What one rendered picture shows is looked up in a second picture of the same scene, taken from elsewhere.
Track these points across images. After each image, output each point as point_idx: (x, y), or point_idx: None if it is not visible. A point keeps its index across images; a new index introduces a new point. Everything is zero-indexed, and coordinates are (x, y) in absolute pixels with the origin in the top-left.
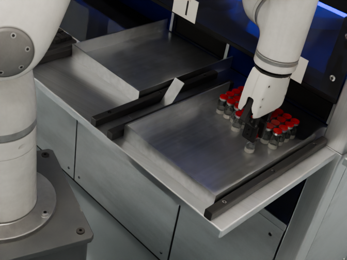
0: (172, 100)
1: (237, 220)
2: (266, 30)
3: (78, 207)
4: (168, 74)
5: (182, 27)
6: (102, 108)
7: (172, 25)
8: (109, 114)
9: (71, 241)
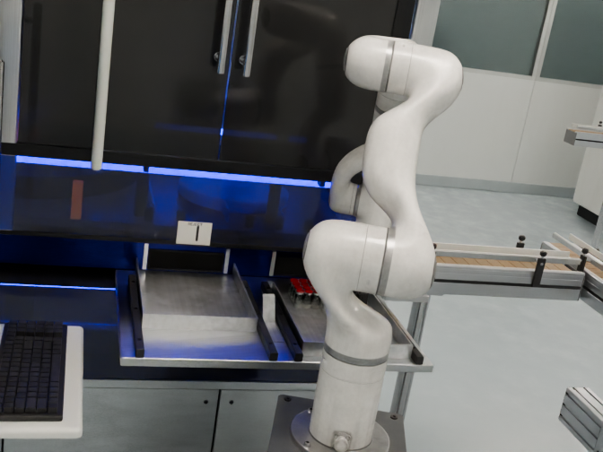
0: (274, 314)
1: (425, 355)
2: (374, 212)
3: None
4: (220, 301)
5: (157, 259)
6: (249, 347)
7: (146, 262)
8: (274, 344)
9: (402, 424)
